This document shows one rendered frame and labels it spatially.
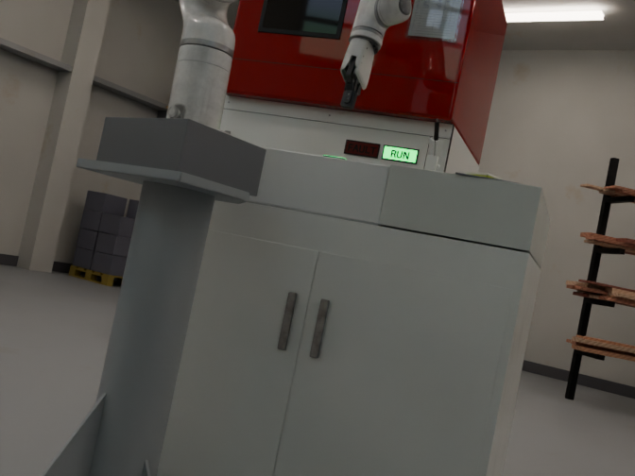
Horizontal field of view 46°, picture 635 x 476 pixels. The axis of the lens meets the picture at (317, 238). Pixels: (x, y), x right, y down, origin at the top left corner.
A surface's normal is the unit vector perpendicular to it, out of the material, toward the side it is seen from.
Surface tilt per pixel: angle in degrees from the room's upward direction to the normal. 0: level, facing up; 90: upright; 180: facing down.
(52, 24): 90
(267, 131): 90
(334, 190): 90
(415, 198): 90
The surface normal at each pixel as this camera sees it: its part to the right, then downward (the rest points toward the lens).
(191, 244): 0.77, 0.14
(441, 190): -0.32, -0.10
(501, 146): -0.55, -0.15
